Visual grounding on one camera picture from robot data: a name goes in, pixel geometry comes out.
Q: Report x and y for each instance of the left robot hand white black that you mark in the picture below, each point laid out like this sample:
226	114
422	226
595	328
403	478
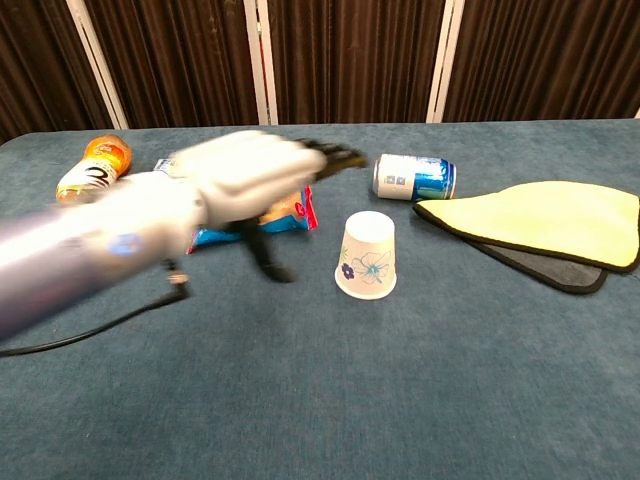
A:
250	170

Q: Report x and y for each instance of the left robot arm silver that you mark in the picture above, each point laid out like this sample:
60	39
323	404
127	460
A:
90	250

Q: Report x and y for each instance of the blue snack bag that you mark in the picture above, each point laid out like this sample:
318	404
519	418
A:
295	215

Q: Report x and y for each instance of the white paper cup flower print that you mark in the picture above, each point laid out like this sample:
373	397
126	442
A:
367	250

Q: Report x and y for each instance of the white blue toothpaste tube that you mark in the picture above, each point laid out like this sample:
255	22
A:
162	165

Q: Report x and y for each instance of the brown pleated curtain panel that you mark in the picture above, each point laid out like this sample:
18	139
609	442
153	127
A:
40	65
355	60
175	62
545	60

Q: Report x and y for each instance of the orange drink plastic bottle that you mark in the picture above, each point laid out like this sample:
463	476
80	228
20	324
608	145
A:
95	167

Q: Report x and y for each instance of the blue white drink can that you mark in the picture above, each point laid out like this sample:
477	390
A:
415	177

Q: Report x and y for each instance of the yellow microfibre cloth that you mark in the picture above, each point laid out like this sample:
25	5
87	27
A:
545	220

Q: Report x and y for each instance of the dark grey cloth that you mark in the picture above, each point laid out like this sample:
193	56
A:
560	272

